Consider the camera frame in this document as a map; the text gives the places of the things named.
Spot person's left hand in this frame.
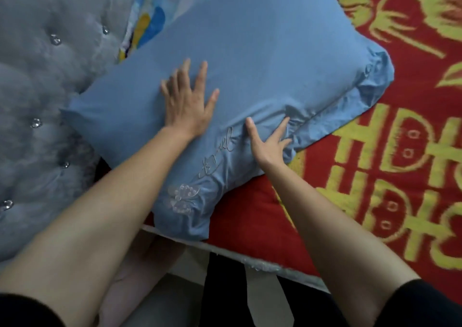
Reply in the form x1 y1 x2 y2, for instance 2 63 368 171
160 58 220 140

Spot person's right hand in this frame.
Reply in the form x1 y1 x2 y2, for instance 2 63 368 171
245 117 292 171

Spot blue embroidered pillow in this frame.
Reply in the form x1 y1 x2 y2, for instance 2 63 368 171
59 0 395 241

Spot person's left forearm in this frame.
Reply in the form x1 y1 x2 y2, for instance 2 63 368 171
0 126 196 327

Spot person's right forearm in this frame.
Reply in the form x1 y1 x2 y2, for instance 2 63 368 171
263 160 422 327

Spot colourful cartoon print pillow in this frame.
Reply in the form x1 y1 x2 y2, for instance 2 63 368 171
118 0 217 63

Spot grey tufted headboard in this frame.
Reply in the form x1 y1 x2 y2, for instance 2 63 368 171
0 0 139 263

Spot red blanket with yellow pattern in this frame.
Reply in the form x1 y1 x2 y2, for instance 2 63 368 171
205 0 462 305

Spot person's black trousers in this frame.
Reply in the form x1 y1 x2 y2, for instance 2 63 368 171
198 252 349 327

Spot pale pink cloth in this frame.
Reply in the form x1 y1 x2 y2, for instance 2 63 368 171
95 229 186 327

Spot person's black shirt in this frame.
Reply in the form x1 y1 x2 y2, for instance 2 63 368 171
0 278 462 327

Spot grey bed frame edge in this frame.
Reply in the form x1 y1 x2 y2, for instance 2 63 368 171
141 224 330 293

